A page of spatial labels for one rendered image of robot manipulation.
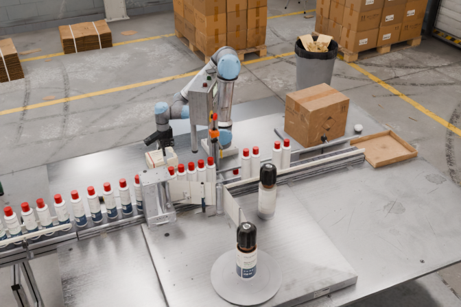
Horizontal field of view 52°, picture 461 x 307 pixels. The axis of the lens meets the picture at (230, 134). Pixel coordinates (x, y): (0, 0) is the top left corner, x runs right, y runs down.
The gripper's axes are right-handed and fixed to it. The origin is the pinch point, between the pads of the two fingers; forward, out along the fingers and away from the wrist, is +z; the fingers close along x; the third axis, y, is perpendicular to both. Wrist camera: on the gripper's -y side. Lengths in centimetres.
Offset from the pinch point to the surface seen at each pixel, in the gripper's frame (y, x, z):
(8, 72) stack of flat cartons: -83, 342, 80
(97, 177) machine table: -36.9, 4.6, 6.2
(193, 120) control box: 8, -35, -43
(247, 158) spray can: 35, -41, -17
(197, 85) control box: 12, -31, -59
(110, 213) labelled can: -38, -38, -3
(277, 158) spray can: 53, -42, -12
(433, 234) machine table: 103, -110, 3
